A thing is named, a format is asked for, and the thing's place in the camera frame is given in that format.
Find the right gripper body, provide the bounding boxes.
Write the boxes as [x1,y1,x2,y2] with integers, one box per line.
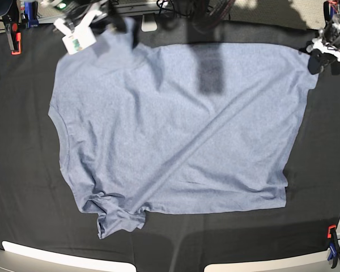
[53,2,106,36]

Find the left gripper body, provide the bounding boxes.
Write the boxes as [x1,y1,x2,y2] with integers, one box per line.
[306,38,340,61]

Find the blue-grey t-shirt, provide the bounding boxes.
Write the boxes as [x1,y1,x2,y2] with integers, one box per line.
[48,18,318,239]

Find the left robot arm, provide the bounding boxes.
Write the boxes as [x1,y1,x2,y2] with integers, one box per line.
[306,1,340,75]

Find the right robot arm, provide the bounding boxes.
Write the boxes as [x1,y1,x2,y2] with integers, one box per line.
[38,1,128,35]

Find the blue clamp far left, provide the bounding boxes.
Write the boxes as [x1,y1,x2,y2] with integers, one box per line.
[20,1,39,28]

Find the red-black clamp far left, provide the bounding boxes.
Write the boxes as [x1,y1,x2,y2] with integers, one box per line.
[5,23,22,55]

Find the red-blue clamp near right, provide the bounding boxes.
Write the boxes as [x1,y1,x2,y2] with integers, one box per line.
[327,225,340,269]

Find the black table cloth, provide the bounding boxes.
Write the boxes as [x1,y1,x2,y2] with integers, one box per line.
[0,25,340,271]

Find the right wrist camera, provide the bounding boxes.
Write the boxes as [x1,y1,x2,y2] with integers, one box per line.
[62,27,96,55]

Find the aluminium frame rail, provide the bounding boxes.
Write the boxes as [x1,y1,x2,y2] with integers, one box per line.
[113,1,159,16]

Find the white camera mount foot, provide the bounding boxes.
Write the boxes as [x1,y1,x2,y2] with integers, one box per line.
[141,13,158,32]

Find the red-black braided cable bundle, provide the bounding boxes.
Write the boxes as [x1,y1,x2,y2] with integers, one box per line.
[192,0,236,32]

